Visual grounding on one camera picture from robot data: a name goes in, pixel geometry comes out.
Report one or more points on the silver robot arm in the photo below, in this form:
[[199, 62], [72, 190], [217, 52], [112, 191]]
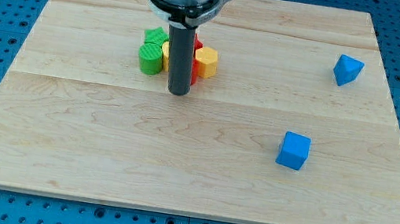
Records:
[[183, 18]]

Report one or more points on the red block lower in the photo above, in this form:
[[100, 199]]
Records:
[[194, 69]]

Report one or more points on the wooden board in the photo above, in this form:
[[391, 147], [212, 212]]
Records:
[[80, 121]]

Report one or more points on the green star block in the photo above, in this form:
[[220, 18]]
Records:
[[156, 36]]

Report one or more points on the yellow hexagon block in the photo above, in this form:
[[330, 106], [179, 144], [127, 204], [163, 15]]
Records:
[[207, 62]]

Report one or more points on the green cylinder block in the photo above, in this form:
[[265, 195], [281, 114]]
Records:
[[150, 59]]

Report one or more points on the red block behind rod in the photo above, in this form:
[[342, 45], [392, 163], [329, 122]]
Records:
[[197, 44]]

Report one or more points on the blue triangular block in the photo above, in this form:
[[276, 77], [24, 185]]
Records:
[[347, 69]]

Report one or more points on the blue cube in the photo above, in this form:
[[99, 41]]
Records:
[[294, 150]]

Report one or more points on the yellow heart block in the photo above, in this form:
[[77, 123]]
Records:
[[165, 57]]

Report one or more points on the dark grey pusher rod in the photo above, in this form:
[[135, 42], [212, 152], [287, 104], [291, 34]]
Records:
[[180, 63]]

